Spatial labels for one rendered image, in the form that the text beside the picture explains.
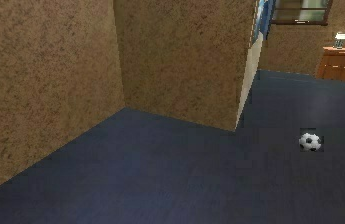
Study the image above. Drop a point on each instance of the black and white football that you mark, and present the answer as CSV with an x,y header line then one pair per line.
x,y
310,142

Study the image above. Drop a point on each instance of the blue framed wall picture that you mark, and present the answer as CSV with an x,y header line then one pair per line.
x,y
262,18

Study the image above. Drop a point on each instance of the orange wooden chest of drawers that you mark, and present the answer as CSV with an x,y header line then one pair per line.
x,y
343,65

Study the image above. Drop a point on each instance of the dark framed window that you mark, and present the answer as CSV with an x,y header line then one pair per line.
x,y
300,11

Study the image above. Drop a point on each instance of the small white desk lamp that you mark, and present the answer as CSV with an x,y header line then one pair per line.
x,y
340,38

